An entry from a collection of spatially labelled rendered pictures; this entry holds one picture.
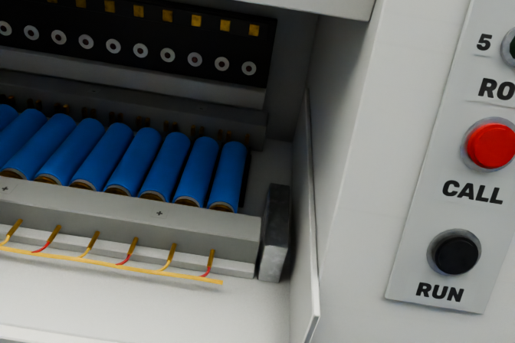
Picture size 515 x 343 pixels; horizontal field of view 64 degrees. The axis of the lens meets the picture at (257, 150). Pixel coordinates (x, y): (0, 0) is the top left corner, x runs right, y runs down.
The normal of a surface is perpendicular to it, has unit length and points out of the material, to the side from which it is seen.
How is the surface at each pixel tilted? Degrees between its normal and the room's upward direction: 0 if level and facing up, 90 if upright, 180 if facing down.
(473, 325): 90
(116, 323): 18
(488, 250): 90
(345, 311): 90
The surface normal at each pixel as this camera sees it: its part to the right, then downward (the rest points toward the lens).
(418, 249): -0.04, 0.29
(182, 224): 0.14, -0.81
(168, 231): -0.08, 0.57
